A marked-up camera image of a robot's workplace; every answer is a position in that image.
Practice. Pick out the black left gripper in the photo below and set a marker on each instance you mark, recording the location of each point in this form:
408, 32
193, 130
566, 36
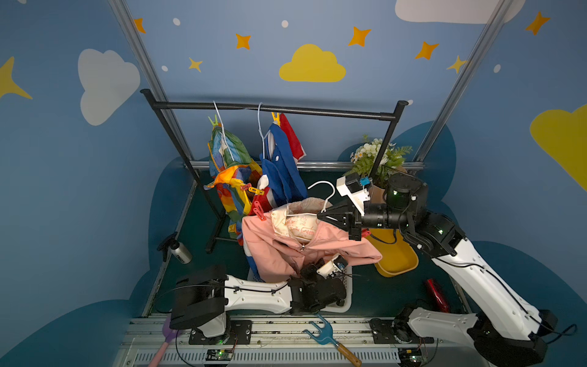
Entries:
319, 284

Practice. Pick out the rainbow striped jacket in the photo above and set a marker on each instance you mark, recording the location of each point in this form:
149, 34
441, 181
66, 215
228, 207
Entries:
230, 179

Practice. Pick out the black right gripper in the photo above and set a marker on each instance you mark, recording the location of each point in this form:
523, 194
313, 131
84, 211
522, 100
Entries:
355, 221

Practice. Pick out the blue garden fork tool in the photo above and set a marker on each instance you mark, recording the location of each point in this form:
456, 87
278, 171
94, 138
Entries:
325, 336

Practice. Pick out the yellow plastic tray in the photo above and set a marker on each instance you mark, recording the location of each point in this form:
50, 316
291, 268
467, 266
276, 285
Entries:
397, 256

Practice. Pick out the purple silicone spatula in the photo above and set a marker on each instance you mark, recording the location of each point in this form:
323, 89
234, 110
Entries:
170, 336

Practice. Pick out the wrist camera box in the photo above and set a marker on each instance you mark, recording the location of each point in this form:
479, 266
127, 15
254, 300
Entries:
355, 188
334, 268

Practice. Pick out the red clothespin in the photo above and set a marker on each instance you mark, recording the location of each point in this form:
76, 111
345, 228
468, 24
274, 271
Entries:
257, 209

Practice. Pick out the yellow clothespin top blue jacket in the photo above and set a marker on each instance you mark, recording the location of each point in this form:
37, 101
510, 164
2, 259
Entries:
276, 118

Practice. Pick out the white plastic laundry basket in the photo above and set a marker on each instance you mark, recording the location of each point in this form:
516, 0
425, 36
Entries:
273, 299

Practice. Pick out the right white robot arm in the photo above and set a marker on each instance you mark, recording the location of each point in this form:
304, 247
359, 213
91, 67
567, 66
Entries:
507, 331

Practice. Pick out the green clothespin rainbow jacket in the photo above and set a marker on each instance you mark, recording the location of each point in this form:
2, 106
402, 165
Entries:
215, 122

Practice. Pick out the yellow clothespin lower blue jacket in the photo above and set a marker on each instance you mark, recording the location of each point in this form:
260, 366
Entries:
255, 191

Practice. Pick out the pink kids jacket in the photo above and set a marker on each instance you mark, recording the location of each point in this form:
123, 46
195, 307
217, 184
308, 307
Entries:
291, 237

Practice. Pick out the blue red white jacket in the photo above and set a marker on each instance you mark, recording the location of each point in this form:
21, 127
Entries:
281, 179

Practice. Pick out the white wire hanger pink jacket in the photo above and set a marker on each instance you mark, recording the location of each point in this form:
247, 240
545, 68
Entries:
320, 194

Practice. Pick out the black clothes rack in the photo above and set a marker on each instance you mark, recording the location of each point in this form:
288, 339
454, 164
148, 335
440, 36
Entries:
163, 110

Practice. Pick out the yellow clothespin blue jacket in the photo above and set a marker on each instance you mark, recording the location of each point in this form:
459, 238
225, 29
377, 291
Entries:
276, 118
255, 191

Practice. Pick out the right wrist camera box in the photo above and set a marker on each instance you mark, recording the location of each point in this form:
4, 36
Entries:
355, 188

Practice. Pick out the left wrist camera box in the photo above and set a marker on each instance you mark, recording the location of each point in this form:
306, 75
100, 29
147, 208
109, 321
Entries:
334, 268

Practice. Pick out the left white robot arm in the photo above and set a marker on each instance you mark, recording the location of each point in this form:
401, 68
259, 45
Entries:
203, 299

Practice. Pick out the white hanger rainbow jacket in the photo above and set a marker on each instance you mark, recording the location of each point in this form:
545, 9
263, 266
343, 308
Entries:
225, 141

